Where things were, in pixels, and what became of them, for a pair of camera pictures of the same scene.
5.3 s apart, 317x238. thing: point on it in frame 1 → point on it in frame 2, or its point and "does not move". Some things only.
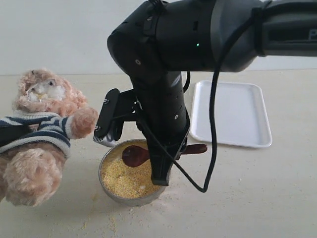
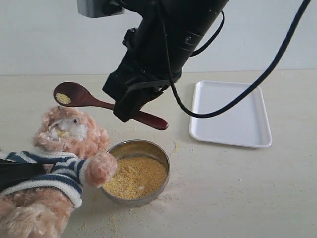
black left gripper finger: [9, 133] → [11, 172]
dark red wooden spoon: [140, 156] → [73, 94]
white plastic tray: [240, 115] does not move
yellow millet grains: [127, 181] does not move
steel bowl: [125, 173] does not move
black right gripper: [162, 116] → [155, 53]
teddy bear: [30, 169] → [73, 142]
